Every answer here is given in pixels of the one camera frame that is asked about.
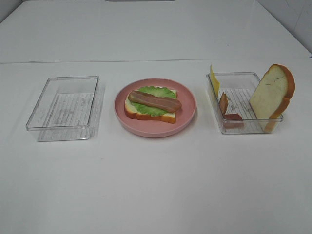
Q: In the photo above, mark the green lettuce leaf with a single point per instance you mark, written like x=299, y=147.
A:
x=152, y=111

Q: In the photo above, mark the white bread slice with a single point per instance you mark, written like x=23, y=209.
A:
x=148, y=117
x=272, y=96

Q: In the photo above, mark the bacon strip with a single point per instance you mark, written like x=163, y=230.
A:
x=165, y=103
x=232, y=120

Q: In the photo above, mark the pink round plate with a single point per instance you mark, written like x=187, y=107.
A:
x=157, y=128

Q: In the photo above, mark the yellow cheese slice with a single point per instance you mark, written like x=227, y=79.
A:
x=215, y=82

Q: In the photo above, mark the right clear plastic tray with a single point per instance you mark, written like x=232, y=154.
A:
x=239, y=87

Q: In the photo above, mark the clear plastic tray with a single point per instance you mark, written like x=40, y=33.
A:
x=68, y=108
x=239, y=87

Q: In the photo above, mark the left clear plastic tray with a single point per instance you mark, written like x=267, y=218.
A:
x=68, y=108

